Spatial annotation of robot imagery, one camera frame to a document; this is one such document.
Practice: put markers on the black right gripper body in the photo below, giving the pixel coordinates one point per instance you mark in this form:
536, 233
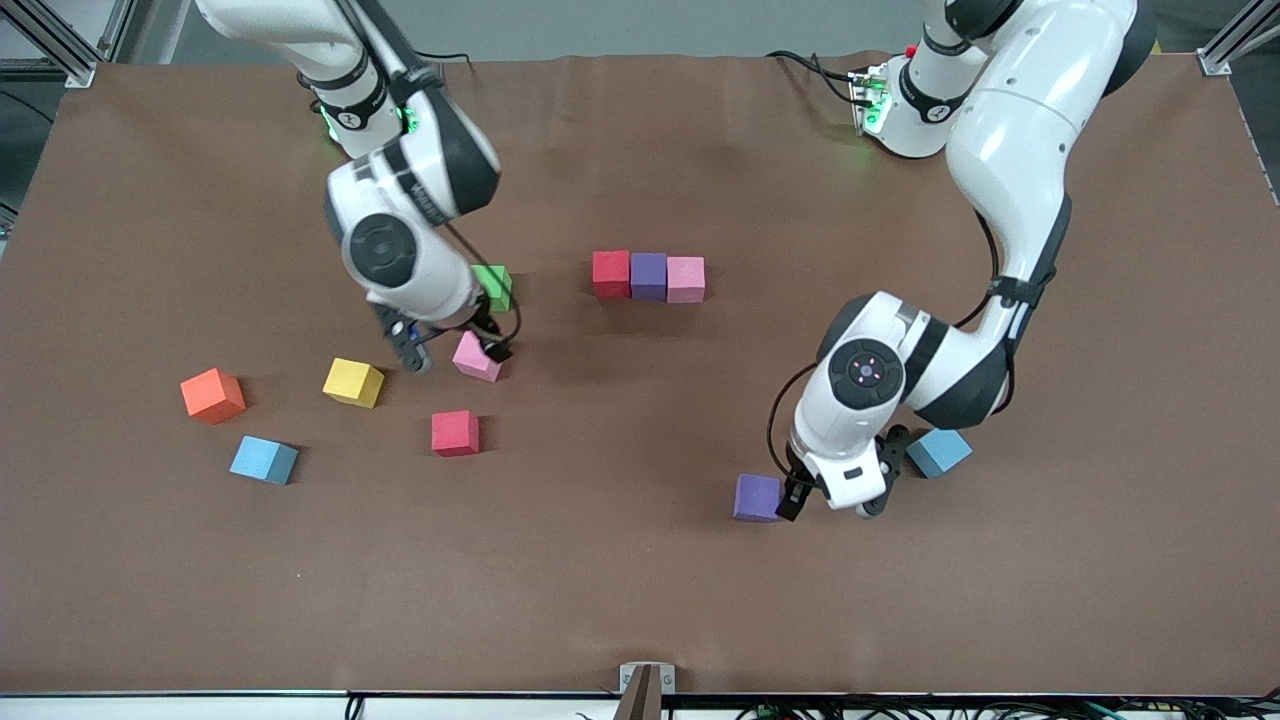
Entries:
484, 332

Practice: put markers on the pink foam cube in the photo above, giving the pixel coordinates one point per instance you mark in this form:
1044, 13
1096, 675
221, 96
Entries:
686, 279
472, 360

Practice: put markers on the purple foam cube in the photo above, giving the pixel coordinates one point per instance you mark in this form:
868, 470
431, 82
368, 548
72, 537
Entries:
649, 276
757, 497

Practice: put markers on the green foam cube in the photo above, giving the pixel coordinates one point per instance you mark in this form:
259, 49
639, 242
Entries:
497, 290

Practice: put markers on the red foam cube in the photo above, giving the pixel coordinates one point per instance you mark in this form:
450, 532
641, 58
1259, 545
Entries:
611, 273
455, 432

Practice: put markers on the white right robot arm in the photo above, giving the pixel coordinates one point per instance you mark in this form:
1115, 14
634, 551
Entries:
300, 25

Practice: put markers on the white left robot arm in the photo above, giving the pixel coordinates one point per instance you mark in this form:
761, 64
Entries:
1030, 130

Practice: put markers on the yellow foam cube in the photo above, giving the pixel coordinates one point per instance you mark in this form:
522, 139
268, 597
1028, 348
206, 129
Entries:
352, 382

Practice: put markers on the blue foam cube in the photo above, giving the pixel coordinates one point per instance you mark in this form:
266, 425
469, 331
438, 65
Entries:
262, 459
940, 456

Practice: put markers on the brown table mat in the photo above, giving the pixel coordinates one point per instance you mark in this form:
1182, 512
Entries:
640, 580

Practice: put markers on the orange foam cube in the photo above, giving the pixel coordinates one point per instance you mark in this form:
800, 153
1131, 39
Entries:
212, 395

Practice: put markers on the grey metal bracket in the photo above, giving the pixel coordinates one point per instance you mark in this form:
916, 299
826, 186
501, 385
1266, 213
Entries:
669, 672

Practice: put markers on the brown post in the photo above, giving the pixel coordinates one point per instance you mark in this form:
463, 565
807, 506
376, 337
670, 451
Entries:
640, 700

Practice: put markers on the white table edge rail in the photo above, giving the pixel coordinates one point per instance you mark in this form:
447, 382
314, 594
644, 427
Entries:
200, 708

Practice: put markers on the aluminium frame post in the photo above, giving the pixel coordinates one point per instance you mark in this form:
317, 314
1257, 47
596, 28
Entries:
1215, 62
75, 62

